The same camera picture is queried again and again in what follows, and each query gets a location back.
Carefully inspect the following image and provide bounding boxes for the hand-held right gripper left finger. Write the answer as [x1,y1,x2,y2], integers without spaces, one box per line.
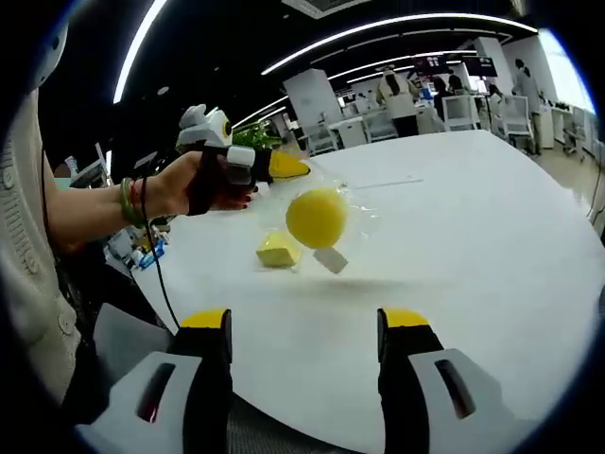
[75,307,235,454]

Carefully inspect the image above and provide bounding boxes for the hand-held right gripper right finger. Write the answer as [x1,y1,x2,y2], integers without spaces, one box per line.
[376,306,530,454]

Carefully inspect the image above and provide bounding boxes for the yellow round silicone block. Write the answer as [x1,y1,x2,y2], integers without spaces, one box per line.
[285,186,350,251]

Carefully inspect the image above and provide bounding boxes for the yellow rectangular silicone block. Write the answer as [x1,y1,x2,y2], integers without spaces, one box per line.
[255,230,303,270]

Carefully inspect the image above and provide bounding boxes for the small white block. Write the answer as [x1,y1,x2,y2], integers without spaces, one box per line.
[312,248,350,274]

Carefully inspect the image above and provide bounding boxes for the clear plastic bag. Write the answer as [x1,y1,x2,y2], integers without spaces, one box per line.
[295,160,385,252]

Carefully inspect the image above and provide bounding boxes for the person's left hand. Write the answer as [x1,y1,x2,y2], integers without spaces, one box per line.
[141,149,259,220]

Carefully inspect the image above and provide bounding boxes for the green potted plant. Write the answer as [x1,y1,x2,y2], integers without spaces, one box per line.
[232,120,285,152]

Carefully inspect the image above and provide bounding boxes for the white ceiling light strip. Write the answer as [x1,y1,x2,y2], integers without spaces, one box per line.
[231,96,290,128]
[326,48,478,80]
[259,13,540,76]
[112,0,171,105]

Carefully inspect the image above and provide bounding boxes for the person's dark clothing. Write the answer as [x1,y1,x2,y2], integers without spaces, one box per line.
[56,254,162,427]

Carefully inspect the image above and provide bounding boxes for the green bangle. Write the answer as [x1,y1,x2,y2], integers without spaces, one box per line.
[119,177,146,228]

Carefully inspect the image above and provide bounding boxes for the white drawer cabinet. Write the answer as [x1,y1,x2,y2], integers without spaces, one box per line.
[336,117,369,148]

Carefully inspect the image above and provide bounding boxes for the white worn device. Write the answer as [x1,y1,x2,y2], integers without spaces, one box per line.
[27,18,72,91]

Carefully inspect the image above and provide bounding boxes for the ceiling air conditioner vent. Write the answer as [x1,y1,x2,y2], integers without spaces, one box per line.
[282,0,361,19]

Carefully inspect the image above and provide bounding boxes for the person's cream knit cardigan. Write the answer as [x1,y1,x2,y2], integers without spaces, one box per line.
[0,87,85,408]

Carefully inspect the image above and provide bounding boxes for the hanging dark display screen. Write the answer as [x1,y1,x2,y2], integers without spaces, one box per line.
[462,55,498,78]
[413,54,445,73]

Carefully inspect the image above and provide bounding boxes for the white mesh office chair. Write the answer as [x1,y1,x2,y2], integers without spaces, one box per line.
[499,94,531,138]
[443,94,482,131]

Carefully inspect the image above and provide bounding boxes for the red string bracelet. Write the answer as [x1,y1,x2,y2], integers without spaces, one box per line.
[130,178,148,221]

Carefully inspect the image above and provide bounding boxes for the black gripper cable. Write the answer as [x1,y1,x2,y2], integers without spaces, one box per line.
[138,175,183,331]

